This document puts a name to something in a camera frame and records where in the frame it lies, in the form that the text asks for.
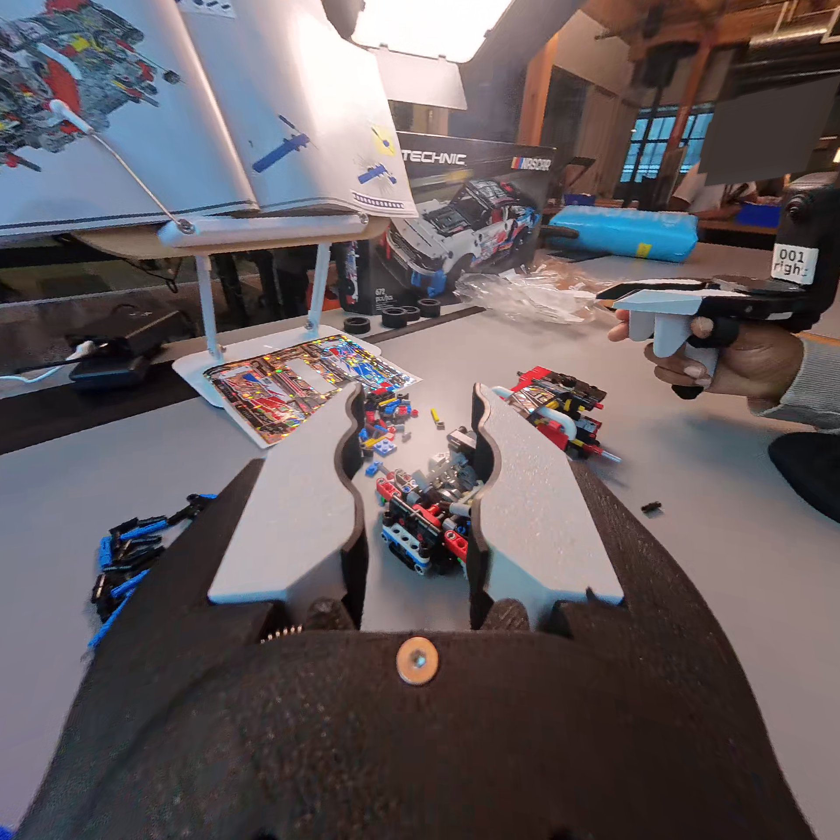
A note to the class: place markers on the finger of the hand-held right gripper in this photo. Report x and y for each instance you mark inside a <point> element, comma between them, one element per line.
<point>656,287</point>
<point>669,321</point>

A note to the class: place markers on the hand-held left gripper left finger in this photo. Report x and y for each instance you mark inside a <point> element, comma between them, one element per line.
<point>289,525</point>

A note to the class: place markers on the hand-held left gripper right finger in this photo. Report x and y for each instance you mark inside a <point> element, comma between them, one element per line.
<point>544,525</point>

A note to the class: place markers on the lego car chassis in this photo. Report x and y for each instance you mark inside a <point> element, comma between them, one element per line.
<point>420,518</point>

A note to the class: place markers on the white desk stand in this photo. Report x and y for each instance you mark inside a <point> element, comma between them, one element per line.
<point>262,226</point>

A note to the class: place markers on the lego instruction booklet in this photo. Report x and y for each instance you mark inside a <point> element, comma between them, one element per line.
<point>197,131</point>

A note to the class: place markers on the person's right forearm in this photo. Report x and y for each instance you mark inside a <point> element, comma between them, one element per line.
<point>820,380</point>

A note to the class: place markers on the pile of mixed lego pieces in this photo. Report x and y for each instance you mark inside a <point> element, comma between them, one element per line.
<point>387,426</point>

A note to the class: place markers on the lego set box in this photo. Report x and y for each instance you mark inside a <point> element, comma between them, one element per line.
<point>472,197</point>

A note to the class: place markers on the person's right hand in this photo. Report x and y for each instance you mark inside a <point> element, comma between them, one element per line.
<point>761,361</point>

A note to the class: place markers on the blue plastic crate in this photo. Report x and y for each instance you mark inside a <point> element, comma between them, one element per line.
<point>758,215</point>

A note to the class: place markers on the crumpled clear plastic bags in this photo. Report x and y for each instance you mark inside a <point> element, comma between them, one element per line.
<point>525,295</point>

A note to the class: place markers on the paned window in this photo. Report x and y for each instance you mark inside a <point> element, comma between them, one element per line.
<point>663,144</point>

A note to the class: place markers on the holographic sticker sheet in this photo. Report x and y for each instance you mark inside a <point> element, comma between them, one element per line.
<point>289,380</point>

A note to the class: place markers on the pile of black blue pins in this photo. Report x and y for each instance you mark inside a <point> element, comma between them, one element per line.
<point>131,544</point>

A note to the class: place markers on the black chair armrest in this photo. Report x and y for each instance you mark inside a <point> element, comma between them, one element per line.
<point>814,472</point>

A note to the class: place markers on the large black power adapter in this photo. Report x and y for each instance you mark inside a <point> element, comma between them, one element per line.
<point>154,334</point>

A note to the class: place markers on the small black charger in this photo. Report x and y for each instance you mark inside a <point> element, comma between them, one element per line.
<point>108,374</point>

